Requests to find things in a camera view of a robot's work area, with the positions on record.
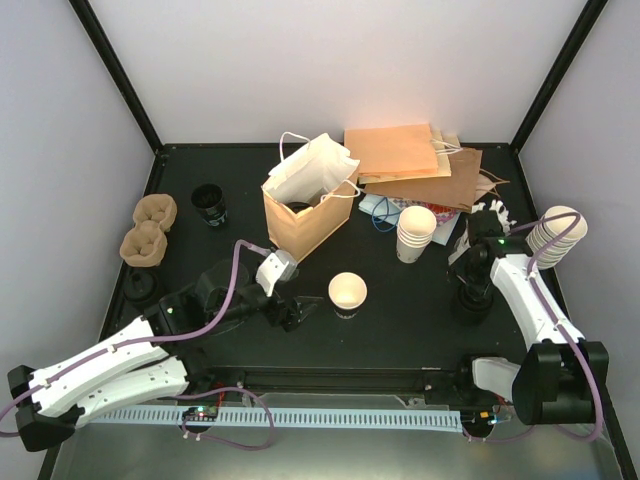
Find orange paper bag white handles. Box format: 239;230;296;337
261;133;361;262

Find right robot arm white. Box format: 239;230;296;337
448;205;609;428

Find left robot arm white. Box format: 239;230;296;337
8;260;322;452

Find checkered paper bag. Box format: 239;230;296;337
395;199;460;246

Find brown kraft paper bag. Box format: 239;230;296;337
364;148;503;212

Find tall white cup stack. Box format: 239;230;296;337
526;205;588;271

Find white paper cup stack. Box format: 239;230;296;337
396;206;437;264

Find light blue paper bag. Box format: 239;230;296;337
358;194;401;233

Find orange paper bag stack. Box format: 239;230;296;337
344;124;462;185

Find black paper cup stack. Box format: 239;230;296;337
190;183;228;228

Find black cup lid stack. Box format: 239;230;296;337
123;270;161;308

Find pulp cup carrier stack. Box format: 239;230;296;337
119;194;177;268

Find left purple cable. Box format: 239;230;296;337
0;239;274;439

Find blue slotted cable duct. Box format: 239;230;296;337
92;405;463;433

